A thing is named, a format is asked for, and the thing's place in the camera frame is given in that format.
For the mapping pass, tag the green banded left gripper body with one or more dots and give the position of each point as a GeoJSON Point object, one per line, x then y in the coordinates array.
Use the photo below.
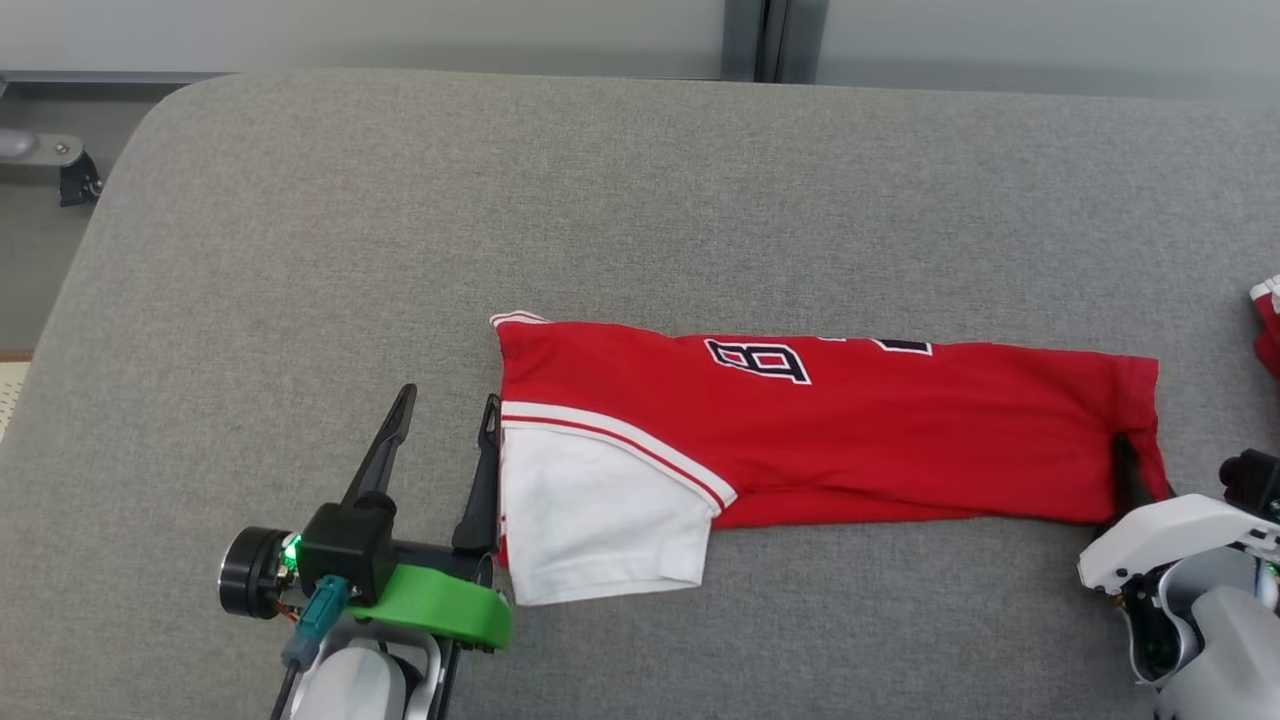
{"type": "Point", "coordinates": [440, 605]}

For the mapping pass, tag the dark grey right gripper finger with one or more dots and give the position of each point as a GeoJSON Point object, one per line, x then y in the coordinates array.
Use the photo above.
{"type": "Point", "coordinates": [1130, 475]}
{"type": "Point", "coordinates": [1168, 490]}

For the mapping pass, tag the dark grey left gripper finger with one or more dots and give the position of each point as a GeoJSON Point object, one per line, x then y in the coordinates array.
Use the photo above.
{"type": "Point", "coordinates": [385, 450]}
{"type": "Point", "coordinates": [485, 500]}

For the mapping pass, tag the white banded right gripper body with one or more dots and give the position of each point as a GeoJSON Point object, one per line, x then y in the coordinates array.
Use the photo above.
{"type": "Point", "coordinates": [1160, 540]}

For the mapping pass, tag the red jersey with white hem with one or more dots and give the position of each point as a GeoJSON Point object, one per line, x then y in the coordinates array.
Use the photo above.
{"type": "Point", "coordinates": [1270, 330]}

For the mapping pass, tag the red jersey with white sleeves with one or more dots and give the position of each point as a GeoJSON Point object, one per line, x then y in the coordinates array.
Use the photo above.
{"type": "Point", "coordinates": [900, 440]}

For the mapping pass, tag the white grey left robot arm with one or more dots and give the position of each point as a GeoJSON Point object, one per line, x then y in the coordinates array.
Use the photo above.
{"type": "Point", "coordinates": [350, 685]}

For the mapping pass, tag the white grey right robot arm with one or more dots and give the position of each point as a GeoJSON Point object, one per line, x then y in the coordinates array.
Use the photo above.
{"type": "Point", "coordinates": [1230, 650]}

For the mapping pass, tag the cream perforated laundry basket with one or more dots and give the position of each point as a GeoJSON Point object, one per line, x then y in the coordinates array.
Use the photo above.
{"type": "Point", "coordinates": [8, 395]}

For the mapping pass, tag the grey wheeled stand base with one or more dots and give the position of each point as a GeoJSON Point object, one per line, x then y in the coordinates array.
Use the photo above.
{"type": "Point", "coordinates": [40, 150]}

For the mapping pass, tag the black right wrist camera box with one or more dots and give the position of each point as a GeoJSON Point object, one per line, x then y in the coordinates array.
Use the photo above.
{"type": "Point", "coordinates": [1255, 485]}

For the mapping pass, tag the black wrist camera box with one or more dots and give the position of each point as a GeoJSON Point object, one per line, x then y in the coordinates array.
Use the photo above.
{"type": "Point", "coordinates": [1255, 485]}
{"type": "Point", "coordinates": [345, 545]}

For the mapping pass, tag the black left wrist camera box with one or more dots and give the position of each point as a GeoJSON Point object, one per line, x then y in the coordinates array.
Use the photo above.
{"type": "Point", "coordinates": [345, 545]}

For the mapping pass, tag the grey partition frame post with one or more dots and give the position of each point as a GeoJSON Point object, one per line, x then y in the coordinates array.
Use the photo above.
{"type": "Point", "coordinates": [745, 40]}

